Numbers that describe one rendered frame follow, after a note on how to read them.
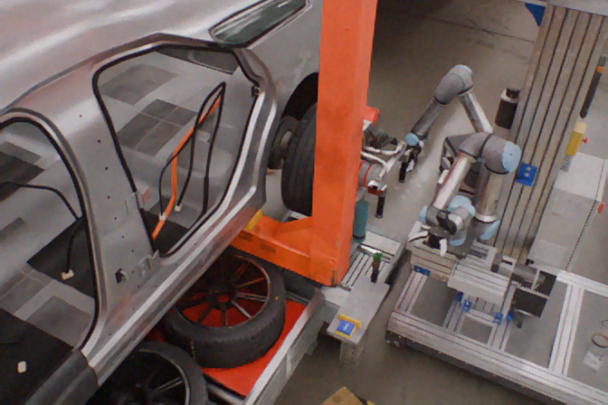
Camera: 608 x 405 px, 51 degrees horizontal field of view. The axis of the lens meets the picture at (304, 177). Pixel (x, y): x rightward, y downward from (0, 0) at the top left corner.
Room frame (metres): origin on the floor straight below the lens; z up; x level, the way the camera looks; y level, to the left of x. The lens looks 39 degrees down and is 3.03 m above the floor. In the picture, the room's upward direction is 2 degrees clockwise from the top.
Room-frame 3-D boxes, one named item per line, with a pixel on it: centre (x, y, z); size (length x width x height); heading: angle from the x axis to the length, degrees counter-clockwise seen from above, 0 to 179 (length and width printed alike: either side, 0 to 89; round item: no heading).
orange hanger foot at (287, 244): (2.42, 0.15, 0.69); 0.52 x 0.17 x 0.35; 64
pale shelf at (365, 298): (2.12, -0.31, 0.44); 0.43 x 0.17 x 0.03; 154
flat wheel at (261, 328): (2.16, 0.40, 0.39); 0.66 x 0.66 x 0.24
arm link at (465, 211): (2.01, -0.68, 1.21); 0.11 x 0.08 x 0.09; 140
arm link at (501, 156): (2.21, -0.85, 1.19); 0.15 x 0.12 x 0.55; 50
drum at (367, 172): (2.72, -0.34, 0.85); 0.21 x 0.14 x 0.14; 64
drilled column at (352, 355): (2.09, -0.30, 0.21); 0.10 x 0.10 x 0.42; 64
